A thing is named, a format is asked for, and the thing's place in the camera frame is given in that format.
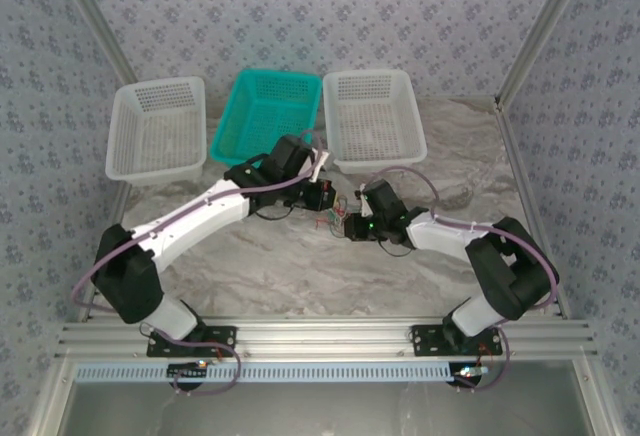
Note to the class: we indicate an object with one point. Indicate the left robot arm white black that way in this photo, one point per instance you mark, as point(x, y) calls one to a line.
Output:
point(190, 221)

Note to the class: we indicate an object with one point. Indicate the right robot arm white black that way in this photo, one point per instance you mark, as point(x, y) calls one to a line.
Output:
point(440, 236)

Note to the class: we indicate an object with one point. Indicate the teal perforated plastic basket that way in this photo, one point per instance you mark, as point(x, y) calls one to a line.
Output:
point(260, 111)

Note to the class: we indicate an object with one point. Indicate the white perforated plastic basket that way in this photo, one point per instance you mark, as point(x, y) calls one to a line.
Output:
point(150, 131)
point(375, 121)

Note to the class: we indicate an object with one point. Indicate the small circuit board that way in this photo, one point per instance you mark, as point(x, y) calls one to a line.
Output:
point(470, 371)
point(192, 368)

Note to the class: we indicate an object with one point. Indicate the aluminium side rail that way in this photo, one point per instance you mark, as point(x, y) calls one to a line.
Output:
point(119, 203)
point(520, 171)

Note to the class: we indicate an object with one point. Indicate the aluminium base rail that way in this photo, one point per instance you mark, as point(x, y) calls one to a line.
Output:
point(325, 336)

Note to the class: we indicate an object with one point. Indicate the aluminium frame post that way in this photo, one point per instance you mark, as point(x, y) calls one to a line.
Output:
point(545, 31)
point(95, 16)

